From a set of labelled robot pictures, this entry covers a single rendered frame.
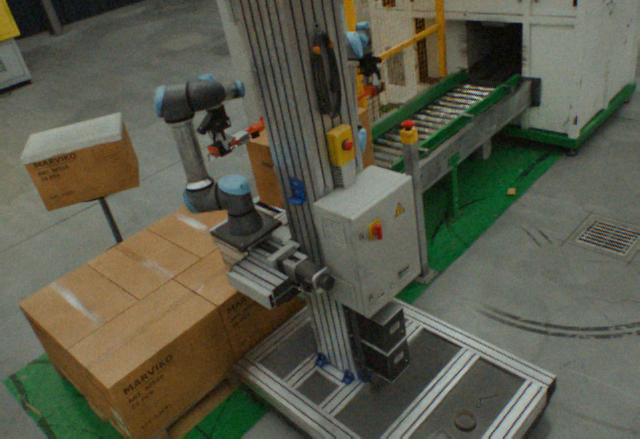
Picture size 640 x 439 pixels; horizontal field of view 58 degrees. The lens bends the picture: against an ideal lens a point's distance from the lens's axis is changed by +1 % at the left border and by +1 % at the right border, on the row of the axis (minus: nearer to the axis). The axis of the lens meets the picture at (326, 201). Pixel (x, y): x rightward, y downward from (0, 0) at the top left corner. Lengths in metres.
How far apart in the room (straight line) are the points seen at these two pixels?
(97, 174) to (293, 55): 2.36
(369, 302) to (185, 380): 1.12
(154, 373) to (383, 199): 1.37
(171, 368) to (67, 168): 1.69
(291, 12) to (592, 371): 2.20
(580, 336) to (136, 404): 2.20
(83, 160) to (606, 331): 3.22
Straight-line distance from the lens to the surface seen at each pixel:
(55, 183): 4.09
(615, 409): 3.04
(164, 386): 2.90
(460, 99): 4.60
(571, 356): 3.21
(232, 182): 2.33
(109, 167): 4.02
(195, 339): 2.88
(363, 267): 2.13
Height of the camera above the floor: 2.32
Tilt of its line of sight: 31 degrees down
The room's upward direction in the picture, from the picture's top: 11 degrees counter-clockwise
